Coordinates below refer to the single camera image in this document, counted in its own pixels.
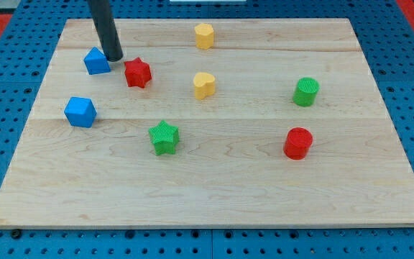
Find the red star block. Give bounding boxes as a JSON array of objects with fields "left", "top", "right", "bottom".
[{"left": 124, "top": 57, "right": 152, "bottom": 88}]

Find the green star block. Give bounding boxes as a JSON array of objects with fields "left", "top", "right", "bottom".
[{"left": 148, "top": 120, "right": 179, "bottom": 155}]

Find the light wooden board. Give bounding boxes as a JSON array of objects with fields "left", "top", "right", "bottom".
[{"left": 0, "top": 18, "right": 414, "bottom": 230}]

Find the yellow heart block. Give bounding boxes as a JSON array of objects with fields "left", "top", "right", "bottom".
[{"left": 193, "top": 72, "right": 216, "bottom": 100}]

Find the red cylinder block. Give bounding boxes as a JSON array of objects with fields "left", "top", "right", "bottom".
[{"left": 283, "top": 127, "right": 313, "bottom": 160}]

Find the yellow hexagon block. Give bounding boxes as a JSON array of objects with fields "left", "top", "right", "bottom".
[{"left": 194, "top": 23, "right": 214, "bottom": 50}]

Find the green cylinder block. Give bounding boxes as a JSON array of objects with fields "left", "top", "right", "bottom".
[{"left": 293, "top": 77, "right": 320, "bottom": 106}]

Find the blue cube block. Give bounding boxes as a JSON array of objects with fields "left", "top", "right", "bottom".
[{"left": 64, "top": 96, "right": 97, "bottom": 128}]

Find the blue triangular prism block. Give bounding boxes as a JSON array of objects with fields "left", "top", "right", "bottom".
[{"left": 83, "top": 47, "right": 111, "bottom": 75}]

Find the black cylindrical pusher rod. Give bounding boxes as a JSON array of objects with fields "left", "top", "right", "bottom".
[{"left": 87, "top": 0, "right": 124, "bottom": 62}]

